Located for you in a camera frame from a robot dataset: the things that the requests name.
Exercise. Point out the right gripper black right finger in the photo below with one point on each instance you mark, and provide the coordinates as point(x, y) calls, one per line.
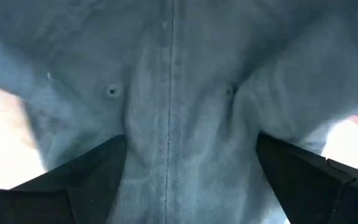
point(315, 193)

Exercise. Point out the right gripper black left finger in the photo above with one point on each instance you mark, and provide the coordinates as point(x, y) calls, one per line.
point(57, 199)

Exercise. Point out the grey baseball cap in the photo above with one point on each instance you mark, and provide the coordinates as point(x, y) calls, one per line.
point(179, 77)

